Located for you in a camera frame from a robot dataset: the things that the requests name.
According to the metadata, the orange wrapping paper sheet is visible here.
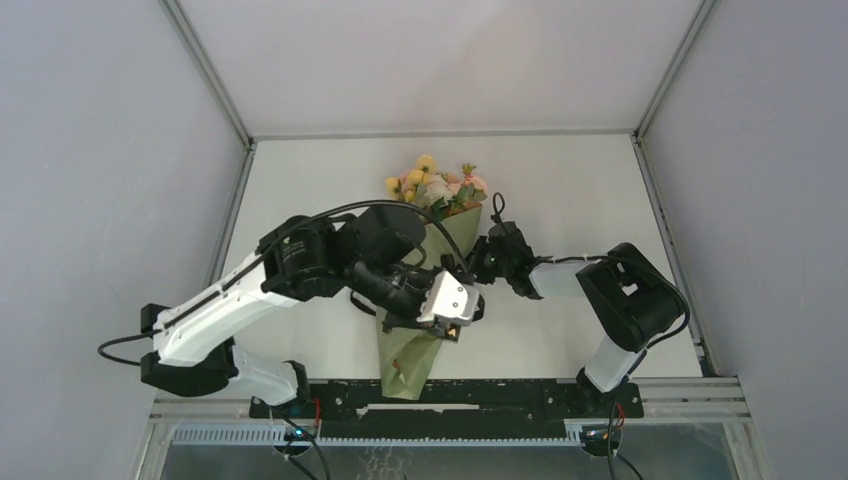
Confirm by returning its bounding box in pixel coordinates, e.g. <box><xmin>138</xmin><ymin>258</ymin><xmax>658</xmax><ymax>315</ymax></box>
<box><xmin>375</xmin><ymin>206</ymin><xmax>483</xmax><ymax>400</ymax></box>

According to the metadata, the peach white fake flower bunch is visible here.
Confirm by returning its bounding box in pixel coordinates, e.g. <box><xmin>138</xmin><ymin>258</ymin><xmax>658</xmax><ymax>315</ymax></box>
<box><xmin>422</xmin><ymin>163</ymin><xmax>488</xmax><ymax>218</ymax></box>

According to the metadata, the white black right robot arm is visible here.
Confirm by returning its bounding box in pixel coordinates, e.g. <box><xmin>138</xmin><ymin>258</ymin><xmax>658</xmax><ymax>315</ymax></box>
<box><xmin>467</xmin><ymin>221</ymin><xmax>691</xmax><ymax>416</ymax></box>

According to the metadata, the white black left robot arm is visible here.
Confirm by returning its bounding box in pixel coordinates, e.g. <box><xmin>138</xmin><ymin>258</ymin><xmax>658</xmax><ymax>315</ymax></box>
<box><xmin>136</xmin><ymin>200</ymin><xmax>485</xmax><ymax>417</ymax></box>

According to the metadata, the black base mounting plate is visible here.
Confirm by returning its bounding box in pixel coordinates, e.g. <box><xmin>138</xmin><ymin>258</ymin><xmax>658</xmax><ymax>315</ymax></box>
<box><xmin>249</xmin><ymin>379</ymin><xmax>645</xmax><ymax>441</ymax></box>

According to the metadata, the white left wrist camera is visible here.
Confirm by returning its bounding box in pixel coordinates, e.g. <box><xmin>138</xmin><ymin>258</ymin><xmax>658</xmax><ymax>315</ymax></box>
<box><xmin>416</xmin><ymin>270</ymin><xmax>485</xmax><ymax>326</ymax></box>

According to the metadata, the white cable duct strip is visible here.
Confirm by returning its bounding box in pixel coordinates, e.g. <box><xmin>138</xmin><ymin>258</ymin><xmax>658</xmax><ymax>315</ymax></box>
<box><xmin>171</xmin><ymin>424</ymin><xmax>585</xmax><ymax>447</ymax></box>

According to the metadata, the aluminium front frame rail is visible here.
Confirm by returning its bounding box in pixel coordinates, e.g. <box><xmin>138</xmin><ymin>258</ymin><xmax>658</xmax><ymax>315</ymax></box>
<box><xmin>148</xmin><ymin>377</ymin><xmax>752</xmax><ymax>425</ymax></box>

